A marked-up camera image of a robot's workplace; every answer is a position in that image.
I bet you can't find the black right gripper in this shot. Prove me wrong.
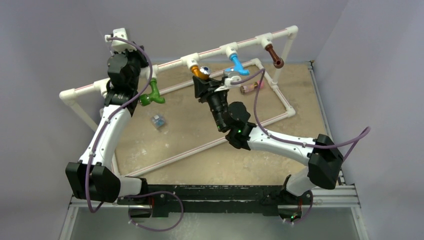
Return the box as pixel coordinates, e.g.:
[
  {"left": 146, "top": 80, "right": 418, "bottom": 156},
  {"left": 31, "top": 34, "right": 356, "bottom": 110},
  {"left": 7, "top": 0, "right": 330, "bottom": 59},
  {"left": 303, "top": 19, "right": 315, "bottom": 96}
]
[{"left": 191, "top": 75, "right": 228, "bottom": 132}]

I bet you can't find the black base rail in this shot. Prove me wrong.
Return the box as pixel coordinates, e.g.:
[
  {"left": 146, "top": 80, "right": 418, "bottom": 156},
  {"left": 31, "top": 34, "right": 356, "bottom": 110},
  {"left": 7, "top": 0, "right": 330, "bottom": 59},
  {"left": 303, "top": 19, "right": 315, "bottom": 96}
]
[{"left": 71, "top": 183, "right": 362, "bottom": 220}]

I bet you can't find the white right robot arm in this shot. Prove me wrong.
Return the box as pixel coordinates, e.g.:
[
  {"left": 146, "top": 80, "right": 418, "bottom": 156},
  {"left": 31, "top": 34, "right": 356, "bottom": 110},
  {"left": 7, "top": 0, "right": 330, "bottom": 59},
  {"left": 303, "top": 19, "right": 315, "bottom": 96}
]
[{"left": 192, "top": 76, "right": 344, "bottom": 204}]

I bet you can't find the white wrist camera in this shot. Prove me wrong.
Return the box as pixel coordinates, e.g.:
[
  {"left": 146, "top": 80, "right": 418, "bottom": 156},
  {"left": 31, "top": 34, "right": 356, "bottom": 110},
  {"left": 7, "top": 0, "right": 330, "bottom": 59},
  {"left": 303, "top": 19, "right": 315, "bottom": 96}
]
[
  {"left": 214, "top": 69, "right": 242, "bottom": 92},
  {"left": 104, "top": 27, "right": 137, "bottom": 53}
]

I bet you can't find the brown faucet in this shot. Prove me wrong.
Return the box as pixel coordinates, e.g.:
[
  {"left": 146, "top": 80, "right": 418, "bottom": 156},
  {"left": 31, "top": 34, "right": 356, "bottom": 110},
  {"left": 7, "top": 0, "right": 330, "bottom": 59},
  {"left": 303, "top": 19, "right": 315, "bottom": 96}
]
[{"left": 264, "top": 43, "right": 285, "bottom": 69}]

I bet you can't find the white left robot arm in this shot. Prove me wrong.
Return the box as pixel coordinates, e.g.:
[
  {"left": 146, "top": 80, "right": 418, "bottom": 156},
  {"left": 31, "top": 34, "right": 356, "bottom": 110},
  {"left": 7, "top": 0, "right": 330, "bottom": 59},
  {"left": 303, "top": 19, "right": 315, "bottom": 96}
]
[{"left": 65, "top": 50, "right": 149, "bottom": 205}]

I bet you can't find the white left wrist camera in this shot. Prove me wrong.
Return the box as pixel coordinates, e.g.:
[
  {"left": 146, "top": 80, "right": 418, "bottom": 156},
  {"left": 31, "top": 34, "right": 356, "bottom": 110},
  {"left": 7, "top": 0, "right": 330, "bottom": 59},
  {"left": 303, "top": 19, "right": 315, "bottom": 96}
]
[{"left": 104, "top": 27, "right": 137, "bottom": 53}]

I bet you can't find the clear blue plastic packet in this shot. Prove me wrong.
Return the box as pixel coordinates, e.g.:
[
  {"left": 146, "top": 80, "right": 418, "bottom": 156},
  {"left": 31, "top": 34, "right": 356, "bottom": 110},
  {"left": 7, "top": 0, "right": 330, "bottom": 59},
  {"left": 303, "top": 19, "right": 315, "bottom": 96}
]
[{"left": 150, "top": 114, "right": 166, "bottom": 130}]

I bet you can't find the green faucet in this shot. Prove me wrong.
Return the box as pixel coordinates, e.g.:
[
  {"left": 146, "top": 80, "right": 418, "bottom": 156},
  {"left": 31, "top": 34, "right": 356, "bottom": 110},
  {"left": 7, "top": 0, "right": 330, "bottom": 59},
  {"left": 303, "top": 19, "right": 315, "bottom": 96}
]
[{"left": 139, "top": 77, "right": 166, "bottom": 106}]

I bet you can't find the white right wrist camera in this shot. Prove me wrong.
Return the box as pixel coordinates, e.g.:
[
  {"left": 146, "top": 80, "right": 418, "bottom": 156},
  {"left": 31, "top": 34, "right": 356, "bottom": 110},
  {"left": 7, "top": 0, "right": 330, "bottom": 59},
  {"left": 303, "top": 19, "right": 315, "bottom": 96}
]
[{"left": 214, "top": 69, "right": 242, "bottom": 92}]

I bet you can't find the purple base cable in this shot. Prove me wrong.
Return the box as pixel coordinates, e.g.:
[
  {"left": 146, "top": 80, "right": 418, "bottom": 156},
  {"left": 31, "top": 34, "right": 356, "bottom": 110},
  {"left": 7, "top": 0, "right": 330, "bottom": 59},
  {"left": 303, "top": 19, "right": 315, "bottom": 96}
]
[{"left": 127, "top": 191, "right": 185, "bottom": 233}]

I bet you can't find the orange faucet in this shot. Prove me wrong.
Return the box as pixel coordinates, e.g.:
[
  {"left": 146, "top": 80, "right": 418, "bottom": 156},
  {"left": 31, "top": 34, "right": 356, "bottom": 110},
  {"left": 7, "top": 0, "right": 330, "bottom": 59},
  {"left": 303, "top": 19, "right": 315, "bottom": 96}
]
[{"left": 190, "top": 65, "right": 211, "bottom": 80}]

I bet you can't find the brown pink-capped tube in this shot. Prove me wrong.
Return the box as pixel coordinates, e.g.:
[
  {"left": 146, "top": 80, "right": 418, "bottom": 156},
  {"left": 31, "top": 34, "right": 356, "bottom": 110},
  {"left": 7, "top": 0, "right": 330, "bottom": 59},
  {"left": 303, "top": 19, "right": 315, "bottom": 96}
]
[{"left": 239, "top": 81, "right": 264, "bottom": 95}]

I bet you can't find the white PVC pipe frame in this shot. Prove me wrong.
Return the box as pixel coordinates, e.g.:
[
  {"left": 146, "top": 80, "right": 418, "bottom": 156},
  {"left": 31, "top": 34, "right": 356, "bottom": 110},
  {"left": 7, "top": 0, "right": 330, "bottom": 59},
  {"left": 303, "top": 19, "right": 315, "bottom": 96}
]
[{"left": 59, "top": 25, "right": 299, "bottom": 177}]

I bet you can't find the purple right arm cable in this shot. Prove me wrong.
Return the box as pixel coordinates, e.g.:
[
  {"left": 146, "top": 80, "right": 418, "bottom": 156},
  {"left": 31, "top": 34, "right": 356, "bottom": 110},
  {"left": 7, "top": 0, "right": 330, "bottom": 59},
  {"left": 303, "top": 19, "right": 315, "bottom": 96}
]
[{"left": 230, "top": 68, "right": 371, "bottom": 163}]

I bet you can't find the blue faucet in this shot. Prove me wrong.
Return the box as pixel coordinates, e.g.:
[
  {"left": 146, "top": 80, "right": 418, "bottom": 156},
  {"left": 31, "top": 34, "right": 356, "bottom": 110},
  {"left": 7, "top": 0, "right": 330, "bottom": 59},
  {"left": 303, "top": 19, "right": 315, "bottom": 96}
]
[{"left": 224, "top": 53, "right": 250, "bottom": 76}]

